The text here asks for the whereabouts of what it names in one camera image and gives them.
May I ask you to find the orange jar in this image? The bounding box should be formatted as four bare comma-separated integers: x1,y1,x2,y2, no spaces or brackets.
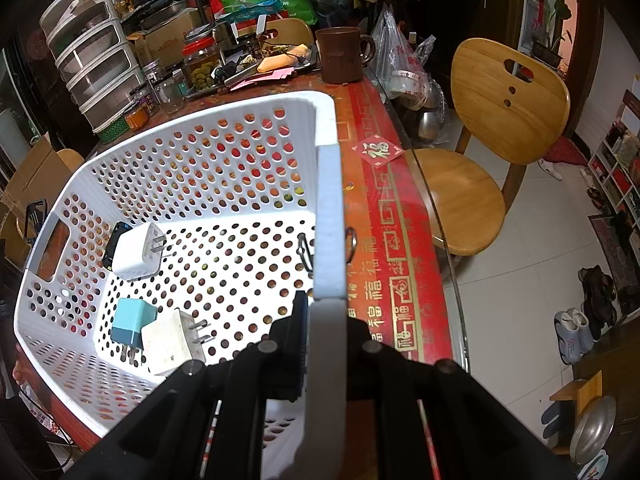
124,102,149,131

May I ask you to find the red fu paper sticker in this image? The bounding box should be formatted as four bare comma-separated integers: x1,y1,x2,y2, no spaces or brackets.
352,134,405,169

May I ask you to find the wooden chair with holes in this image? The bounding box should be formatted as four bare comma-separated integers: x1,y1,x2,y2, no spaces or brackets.
414,37,570,264

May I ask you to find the clear glass jar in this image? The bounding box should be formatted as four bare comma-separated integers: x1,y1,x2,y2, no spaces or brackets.
154,75,186,115

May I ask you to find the brown mug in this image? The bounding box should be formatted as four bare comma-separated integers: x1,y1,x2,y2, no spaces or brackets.
316,26,376,84

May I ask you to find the white square charger plug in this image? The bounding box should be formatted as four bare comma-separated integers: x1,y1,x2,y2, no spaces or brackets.
111,222,166,281

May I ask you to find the red-lid pickle jar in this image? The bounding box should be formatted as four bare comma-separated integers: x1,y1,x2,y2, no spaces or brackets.
182,36,220,91

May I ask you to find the teal charger block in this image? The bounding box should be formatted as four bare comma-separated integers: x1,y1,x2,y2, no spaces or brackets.
111,298,157,364

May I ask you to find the white perforated plastic basket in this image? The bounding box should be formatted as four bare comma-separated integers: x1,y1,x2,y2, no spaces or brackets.
14,91,346,479

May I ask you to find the white charger with prongs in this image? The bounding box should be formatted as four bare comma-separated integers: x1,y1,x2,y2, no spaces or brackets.
141,309,212,377

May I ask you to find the white stacked drawer tower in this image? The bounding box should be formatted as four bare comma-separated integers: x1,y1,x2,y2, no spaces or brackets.
39,0,145,136

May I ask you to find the white storage shelf unit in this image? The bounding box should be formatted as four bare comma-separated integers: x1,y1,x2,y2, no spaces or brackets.
588,89,639,233

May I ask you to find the cardboard box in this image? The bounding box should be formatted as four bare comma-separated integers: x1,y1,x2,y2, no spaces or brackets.
1,138,72,269

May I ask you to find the metal carabiner ring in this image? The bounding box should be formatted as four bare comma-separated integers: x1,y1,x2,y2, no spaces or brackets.
296,226,359,273

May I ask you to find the wooden chair at left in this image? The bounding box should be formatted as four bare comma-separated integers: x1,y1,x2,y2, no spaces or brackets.
56,148,85,174

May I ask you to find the red floral tablecloth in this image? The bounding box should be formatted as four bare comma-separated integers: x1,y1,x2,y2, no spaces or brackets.
18,74,452,448

